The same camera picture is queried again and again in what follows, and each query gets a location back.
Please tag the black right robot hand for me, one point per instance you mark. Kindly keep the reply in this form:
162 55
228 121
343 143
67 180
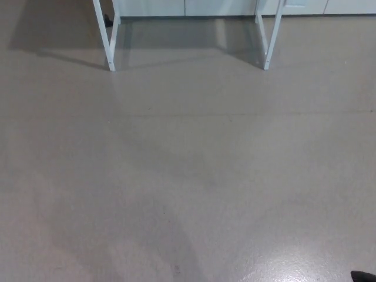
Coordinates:
364 277

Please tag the white cabinet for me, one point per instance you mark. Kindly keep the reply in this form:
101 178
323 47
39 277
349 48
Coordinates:
205 7

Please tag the white metal frame table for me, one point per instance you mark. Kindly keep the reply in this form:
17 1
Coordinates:
111 53

